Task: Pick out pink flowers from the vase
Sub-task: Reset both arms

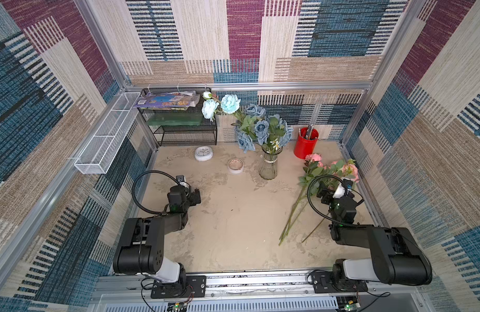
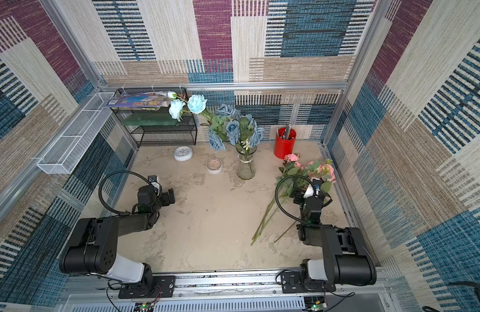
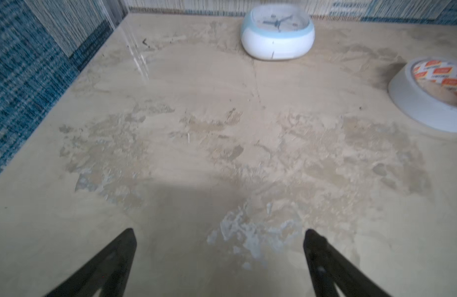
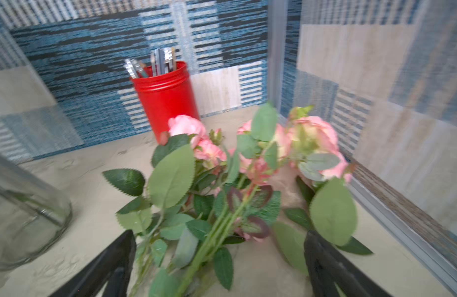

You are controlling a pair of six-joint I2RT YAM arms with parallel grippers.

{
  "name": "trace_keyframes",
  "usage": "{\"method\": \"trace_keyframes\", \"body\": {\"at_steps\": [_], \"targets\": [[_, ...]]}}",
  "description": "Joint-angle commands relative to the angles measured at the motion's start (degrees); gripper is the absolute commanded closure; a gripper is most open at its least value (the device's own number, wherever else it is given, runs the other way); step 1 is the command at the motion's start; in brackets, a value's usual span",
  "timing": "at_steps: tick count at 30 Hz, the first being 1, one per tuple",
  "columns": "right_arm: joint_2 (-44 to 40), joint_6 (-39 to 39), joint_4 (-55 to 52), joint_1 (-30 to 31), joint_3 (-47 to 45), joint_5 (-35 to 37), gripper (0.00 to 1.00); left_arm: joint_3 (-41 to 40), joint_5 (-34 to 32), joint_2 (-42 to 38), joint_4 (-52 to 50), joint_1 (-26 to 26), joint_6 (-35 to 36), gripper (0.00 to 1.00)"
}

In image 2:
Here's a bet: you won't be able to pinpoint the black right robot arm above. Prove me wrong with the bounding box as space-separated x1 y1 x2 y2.
290 190 377 291

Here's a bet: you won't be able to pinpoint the small pink rosebud stem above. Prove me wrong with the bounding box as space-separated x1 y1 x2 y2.
274 221 298 243

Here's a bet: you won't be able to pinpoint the large peach pink rose stem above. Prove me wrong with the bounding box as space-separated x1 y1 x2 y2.
252 153 337 243

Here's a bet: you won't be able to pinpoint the ribbed glass vase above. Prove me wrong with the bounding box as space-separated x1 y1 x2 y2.
237 147 258 180

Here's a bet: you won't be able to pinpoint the white and blue alarm clock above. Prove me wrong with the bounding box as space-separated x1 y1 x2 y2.
174 146 193 162

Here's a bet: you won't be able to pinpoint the colourful magazine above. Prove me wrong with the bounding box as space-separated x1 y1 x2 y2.
105 92 171 110

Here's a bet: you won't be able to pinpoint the dusty blue rose bunch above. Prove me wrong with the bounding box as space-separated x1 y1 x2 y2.
206 105 264 152

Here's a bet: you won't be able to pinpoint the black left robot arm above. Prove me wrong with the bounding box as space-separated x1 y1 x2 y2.
59 185 176 285

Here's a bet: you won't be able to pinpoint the pens in red cup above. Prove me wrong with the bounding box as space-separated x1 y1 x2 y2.
280 123 292 140

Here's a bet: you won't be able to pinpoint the red pen holder cup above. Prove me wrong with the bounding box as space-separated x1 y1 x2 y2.
274 127 297 159

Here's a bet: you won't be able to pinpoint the white daisy sprig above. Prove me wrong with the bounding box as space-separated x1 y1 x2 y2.
241 139 251 153

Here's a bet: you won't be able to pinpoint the single pink rose stem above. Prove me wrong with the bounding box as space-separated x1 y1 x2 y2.
298 159 337 193

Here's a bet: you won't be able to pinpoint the light blue flower stem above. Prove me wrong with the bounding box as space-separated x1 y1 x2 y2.
167 91 213 122

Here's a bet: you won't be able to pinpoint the pink carnation stem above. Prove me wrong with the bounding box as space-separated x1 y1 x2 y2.
250 153 301 246

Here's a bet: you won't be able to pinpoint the black wire rack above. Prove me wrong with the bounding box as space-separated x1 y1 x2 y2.
109 87 198 148

